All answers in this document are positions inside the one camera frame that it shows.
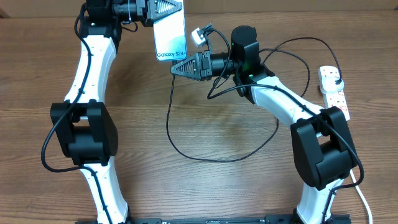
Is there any white power strip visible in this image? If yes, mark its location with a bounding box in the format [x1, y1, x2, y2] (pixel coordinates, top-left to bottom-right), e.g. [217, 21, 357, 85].
[318, 65, 350, 121]

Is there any smartphone with blue screen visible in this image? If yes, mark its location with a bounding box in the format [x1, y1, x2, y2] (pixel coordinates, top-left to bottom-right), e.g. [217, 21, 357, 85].
[154, 0, 187, 61]

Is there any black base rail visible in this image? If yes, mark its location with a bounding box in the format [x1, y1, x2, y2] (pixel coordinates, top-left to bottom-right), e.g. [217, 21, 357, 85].
[74, 213, 352, 224]

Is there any white charger plug adapter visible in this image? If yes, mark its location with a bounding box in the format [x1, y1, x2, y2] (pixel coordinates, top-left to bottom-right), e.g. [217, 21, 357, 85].
[320, 77, 345, 94]

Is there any black charging cable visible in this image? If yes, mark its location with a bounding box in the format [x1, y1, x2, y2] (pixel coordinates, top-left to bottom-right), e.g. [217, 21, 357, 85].
[165, 37, 344, 163]

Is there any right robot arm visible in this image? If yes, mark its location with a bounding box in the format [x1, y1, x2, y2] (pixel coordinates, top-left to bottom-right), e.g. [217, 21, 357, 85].
[170, 26, 362, 223]

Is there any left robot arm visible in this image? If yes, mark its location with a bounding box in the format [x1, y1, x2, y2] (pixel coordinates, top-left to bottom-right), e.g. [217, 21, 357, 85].
[42, 1, 184, 223]

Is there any white power strip cord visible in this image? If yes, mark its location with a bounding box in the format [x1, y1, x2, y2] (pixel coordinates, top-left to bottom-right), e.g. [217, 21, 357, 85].
[349, 169, 374, 224]

